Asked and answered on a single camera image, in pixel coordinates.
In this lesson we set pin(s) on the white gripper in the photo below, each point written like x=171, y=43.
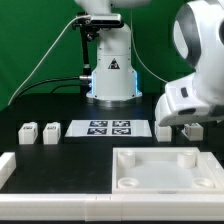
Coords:
x=180, y=105

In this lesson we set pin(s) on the white square table top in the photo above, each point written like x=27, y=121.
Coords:
x=166, y=170

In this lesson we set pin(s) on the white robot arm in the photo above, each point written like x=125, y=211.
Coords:
x=198, y=35

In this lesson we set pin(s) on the white plate with AprilTags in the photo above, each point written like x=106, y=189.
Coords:
x=109, y=128

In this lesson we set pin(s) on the white L-shaped obstacle fence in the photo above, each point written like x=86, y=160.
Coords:
x=112, y=207

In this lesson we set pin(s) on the camera on black stand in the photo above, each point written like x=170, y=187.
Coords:
x=89, y=26

